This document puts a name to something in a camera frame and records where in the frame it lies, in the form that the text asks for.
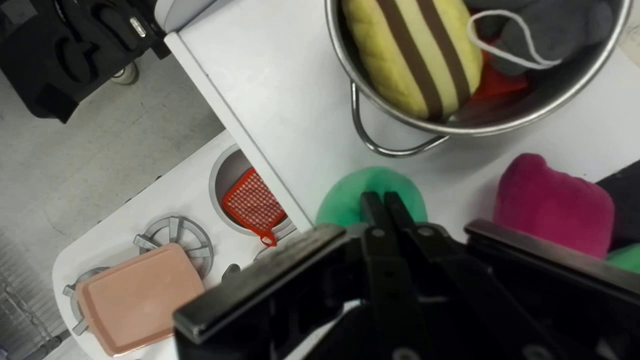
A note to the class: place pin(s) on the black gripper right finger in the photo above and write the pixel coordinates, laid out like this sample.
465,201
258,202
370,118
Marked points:
506,281

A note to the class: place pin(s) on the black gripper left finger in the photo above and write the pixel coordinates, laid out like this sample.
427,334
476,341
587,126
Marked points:
377,267

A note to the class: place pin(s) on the green round plush toy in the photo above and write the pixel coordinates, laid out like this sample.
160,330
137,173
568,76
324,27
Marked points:
347,197

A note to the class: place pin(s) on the pink tulip plush toy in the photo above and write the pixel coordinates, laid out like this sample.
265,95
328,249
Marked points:
553,202

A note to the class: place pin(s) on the orange mesh pot holder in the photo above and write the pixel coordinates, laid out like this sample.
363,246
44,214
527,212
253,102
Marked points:
253,202

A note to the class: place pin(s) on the orange red toy block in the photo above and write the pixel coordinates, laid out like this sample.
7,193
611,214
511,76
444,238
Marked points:
497,87

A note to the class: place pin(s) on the silver metal pot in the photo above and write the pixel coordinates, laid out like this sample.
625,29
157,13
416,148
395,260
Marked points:
353,73

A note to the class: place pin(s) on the white toy kitchen set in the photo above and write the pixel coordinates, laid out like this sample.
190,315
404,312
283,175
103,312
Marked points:
280,93

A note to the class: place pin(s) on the yellow brown striped plush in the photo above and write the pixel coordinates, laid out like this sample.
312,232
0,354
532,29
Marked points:
413,53

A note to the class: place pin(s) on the black stove plate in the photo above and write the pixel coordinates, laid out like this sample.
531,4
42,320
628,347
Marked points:
622,201

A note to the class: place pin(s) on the grey round burner grate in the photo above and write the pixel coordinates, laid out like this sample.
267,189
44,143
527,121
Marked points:
74,293
180,232

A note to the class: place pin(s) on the pink plastic tray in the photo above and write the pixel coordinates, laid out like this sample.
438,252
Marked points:
137,301

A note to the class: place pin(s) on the black foam tool case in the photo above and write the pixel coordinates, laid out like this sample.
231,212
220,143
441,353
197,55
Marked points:
61,53

